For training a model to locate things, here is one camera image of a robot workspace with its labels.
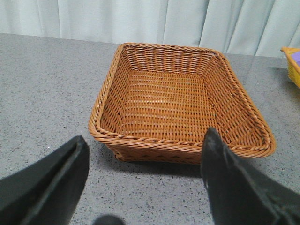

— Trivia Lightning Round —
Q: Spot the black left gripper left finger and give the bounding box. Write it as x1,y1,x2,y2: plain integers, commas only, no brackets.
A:
0,135,90,225

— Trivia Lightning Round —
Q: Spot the brown wicker basket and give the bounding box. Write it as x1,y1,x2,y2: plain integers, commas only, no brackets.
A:
88,43,276,164

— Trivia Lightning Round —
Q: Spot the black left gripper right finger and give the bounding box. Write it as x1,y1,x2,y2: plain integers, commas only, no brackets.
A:
201,127,300,225

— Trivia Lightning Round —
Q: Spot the white curtain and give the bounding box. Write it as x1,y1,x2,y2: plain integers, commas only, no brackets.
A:
0,0,300,57

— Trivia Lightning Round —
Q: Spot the purple sponge block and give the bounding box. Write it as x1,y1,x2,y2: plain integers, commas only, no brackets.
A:
291,51,300,67

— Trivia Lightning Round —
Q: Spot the yellow woven basket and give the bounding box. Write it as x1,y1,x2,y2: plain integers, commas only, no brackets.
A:
281,47,300,88

